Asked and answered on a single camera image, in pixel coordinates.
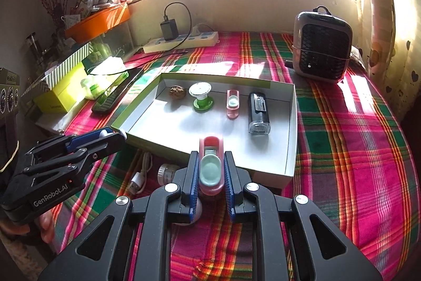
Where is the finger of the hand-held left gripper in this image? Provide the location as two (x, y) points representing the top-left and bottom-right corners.
(24, 129), (108, 167)
(22, 132), (127, 177)

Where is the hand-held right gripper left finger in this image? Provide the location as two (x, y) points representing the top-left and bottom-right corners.
(38, 151), (201, 281)

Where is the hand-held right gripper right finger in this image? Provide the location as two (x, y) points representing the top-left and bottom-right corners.
(224, 151), (384, 281)

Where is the white egg-shaped ball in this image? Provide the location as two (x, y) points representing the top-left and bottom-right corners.
(99, 129), (127, 141)

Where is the pink clip with mint pad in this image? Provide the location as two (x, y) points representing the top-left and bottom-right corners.
(226, 89), (240, 120)
(199, 135), (226, 196)

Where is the small clear ribbed jar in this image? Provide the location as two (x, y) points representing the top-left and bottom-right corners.
(157, 163), (181, 186)

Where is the white usb cable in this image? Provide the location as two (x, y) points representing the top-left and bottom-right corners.
(128, 151), (153, 194)

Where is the shallow white cardboard box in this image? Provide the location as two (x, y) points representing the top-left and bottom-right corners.
(111, 72), (298, 177)

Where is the black flashlight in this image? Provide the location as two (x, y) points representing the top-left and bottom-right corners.
(247, 91), (272, 137)

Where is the green white round stand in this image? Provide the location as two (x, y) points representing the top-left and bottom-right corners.
(188, 82), (215, 111)

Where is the person's left hand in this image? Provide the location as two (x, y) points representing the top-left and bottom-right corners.
(0, 213), (56, 244)

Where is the white paper sheet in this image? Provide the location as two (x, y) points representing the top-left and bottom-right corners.
(33, 103), (86, 137)

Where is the black smartphone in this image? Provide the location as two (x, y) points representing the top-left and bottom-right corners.
(91, 68), (145, 114)

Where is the yellow cardboard box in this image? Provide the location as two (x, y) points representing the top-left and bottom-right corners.
(33, 64), (88, 114)

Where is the green white tissue pack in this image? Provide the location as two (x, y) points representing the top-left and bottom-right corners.
(81, 57), (129, 100)

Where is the green white striped box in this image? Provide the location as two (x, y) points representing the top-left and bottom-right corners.
(21, 42), (94, 94)

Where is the green printed carton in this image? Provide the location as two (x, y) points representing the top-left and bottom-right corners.
(82, 42), (111, 71)

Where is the grey knobbed appliance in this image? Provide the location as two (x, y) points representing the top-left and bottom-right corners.
(0, 68), (21, 119)

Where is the glass jar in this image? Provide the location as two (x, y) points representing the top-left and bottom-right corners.
(24, 32), (45, 67)

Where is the orange plastic tray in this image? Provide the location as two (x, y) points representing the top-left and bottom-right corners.
(65, 3), (131, 40)

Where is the plaid cloth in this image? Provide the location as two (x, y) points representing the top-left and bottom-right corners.
(49, 31), (415, 281)

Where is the black charger adapter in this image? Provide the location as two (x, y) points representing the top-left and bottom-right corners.
(160, 19), (180, 41)

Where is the white power strip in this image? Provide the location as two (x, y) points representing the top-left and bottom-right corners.
(143, 31), (219, 54)

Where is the grey black space heater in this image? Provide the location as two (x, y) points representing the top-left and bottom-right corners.
(292, 6), (353, 84)

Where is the heart print curtain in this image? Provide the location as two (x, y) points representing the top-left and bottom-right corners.
(349, 0), (421, 124)

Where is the black charger cable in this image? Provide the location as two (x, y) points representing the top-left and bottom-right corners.
(130, 2), (192, 71)

